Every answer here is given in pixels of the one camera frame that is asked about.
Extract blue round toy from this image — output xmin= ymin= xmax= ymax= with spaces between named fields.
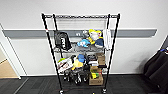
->
xmin=77 ymin=54 xmax=87 ymax=64

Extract black white stacked boxes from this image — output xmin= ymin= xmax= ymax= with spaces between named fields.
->
xmin=85 ymin=53 xmax=99 ymax=67

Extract yellow white blue plush toy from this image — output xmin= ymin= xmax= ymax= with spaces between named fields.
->
xmin=87 ymin=28 xmax=105 ymax=48

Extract small brown cardboard box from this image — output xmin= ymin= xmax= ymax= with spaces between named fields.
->
xmin=96 ymin=53 xmax=107 ymax=67

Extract black bag with white print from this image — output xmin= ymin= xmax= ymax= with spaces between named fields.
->
xmin=54 ymin=31 xmax=73 ymax=52

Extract tall white box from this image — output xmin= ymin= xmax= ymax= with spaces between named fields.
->
xmin=102 ymin=29 xmax=112 ymax=51

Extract lime green toy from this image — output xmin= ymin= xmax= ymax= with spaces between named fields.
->
xmin=58 ymin=58 xmax=67 ymax=64

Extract white red printed bag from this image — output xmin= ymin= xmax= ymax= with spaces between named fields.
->
xmin=56 ymin=58 xmax=74 ymax=74

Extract green yellow item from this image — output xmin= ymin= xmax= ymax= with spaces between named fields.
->
xmin=90 ymin=70 xmax=102 ymax=80

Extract dark grey toy figures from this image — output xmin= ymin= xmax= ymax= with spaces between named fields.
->
xmin=62 ymin=69 xmax=90 ymax=85

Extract large open cardboard box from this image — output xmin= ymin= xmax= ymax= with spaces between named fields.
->
xmin=88 ymin=65 xmax=105 ymax=86

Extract black chair with garments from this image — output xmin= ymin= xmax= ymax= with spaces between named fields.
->
xmin=143 ymin=48 xmax=168 ymax=94

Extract black wire shelf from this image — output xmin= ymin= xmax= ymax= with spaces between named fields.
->
xmin=40 ymin=12 xmax=122 ymax=94

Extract long grey wall band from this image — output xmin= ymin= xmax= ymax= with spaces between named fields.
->
xmin=2 ymin=28 xmax=158 ymax=38

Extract white door frame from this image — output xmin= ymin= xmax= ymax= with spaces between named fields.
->
xmin=0 ymin=23 xmax=23 ymax=80

